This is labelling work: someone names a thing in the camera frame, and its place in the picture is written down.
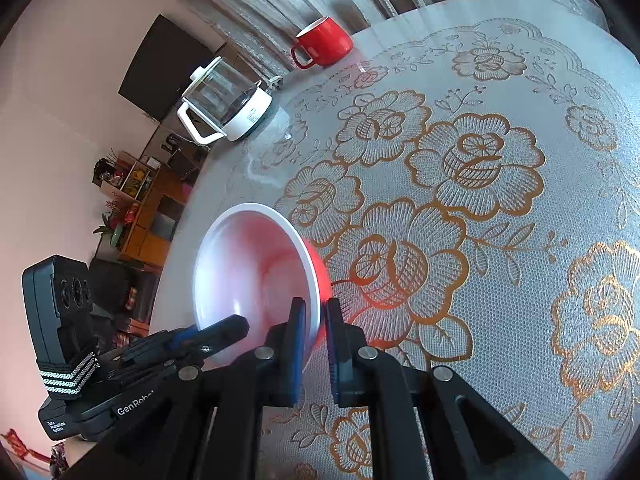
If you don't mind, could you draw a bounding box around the black wall television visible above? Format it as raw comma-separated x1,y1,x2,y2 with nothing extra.
118,14,221,122

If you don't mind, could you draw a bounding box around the green potted plant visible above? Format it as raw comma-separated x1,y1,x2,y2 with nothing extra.
92,200,126,248

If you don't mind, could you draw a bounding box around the lace floral tablecloth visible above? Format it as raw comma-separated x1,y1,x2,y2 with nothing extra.
150,0,640,480

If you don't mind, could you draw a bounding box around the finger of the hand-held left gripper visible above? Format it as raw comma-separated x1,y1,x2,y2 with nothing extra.
102,324,201,363
165,314,250,366

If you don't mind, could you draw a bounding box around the red bowl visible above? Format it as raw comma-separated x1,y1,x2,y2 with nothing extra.
192,202,331,368

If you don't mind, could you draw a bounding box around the red ornament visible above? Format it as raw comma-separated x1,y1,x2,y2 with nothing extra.
0,429,32,461

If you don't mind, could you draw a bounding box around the white glass electric kettle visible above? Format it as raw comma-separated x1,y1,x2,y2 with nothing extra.
177,56,273,146

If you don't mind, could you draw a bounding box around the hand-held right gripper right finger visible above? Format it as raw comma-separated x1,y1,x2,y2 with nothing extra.
325,299,568,480

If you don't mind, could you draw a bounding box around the dark upholstered seat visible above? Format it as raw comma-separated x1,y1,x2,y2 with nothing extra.
89,259,162,336

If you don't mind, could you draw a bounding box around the orange wooden desk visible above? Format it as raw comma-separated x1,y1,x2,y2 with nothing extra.
117,160,201,267

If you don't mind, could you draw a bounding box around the red mug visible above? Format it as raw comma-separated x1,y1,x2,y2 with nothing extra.
291,16,355,70

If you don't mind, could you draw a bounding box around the wooden shelf unit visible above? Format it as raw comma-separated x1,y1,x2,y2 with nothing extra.
92,150,161,201

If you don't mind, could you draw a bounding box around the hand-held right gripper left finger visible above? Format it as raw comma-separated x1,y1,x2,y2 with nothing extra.
60,297,307,480

